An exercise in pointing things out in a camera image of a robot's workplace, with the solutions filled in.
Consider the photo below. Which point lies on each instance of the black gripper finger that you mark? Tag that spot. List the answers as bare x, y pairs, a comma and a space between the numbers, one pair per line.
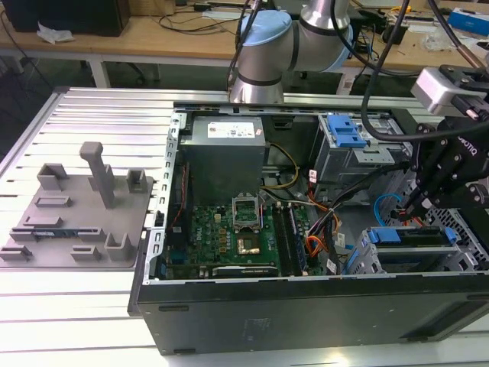
458, 197
426, 160

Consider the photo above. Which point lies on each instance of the hard disk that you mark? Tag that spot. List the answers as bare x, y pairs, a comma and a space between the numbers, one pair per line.
386, 236

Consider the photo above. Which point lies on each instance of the perforated metal disk bay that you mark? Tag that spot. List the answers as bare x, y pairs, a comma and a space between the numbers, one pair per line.
470, 244

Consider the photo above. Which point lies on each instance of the black RAM slot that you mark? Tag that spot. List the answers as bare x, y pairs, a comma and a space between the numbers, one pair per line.
282, 237
300, 244

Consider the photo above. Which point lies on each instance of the metal optical drive cage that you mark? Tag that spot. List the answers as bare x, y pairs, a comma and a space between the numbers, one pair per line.
344, 164

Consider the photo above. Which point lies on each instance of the blue plastic drive latch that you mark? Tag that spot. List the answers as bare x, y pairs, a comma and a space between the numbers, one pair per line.
345, 132

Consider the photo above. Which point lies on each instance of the white barcode tag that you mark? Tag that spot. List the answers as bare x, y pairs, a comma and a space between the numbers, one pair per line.
313, 176

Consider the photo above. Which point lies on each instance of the clear plastic bag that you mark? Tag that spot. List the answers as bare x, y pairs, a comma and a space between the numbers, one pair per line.
435, 40

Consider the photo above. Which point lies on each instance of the blue plastic bay strip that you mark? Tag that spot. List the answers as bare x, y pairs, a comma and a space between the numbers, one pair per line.
351, 260

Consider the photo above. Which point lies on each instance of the small black device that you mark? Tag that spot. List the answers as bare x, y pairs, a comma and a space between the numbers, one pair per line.
399, 34

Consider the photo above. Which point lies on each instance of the blue cardboard box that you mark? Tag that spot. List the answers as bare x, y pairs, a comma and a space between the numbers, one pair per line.
471, 19

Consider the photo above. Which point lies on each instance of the yellow tape roll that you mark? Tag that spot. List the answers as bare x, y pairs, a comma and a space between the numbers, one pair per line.
408, 8

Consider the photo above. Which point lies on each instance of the thin metal locking lever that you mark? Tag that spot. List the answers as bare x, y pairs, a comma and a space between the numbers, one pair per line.
261, 214

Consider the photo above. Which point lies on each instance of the CPU socket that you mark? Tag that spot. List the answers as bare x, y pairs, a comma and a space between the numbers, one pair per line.
249, 246

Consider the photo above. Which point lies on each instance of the grey power supply unit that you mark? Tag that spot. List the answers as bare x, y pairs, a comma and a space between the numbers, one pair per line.
221, 160

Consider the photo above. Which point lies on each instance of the black open PC case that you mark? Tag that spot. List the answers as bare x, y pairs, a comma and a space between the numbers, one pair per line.
290, 317

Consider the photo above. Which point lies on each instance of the black NVIDIA graphics card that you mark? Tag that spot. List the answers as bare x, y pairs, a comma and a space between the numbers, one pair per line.
246, 271

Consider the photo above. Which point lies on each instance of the green motherboard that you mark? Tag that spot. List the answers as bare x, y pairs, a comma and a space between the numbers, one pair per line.
206, 237

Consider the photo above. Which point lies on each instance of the wooden desk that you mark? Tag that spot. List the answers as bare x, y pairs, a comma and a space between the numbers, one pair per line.
153, 38

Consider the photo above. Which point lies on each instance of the grey plastic parts rack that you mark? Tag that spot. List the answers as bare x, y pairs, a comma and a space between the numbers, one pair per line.
76, 229

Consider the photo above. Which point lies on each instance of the large black box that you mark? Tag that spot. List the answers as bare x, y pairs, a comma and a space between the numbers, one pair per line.
76, 15

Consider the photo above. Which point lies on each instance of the RAM stick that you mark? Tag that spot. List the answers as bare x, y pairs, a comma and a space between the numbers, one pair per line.
53, 232

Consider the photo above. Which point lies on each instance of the white crumpled paper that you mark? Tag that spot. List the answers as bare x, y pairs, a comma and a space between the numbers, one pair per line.
53, 33

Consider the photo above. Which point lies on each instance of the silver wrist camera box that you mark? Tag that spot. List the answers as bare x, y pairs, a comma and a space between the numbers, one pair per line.
431, 89

